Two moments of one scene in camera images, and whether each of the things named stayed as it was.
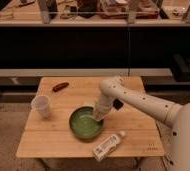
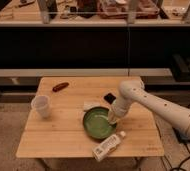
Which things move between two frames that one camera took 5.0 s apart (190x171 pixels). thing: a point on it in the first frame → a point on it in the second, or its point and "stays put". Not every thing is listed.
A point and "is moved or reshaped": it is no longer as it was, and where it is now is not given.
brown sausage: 60,86 stays put
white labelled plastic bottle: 107,147 stays put
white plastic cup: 41,105 stays put
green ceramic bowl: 85,123 is moved or reshaped
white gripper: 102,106 → 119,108
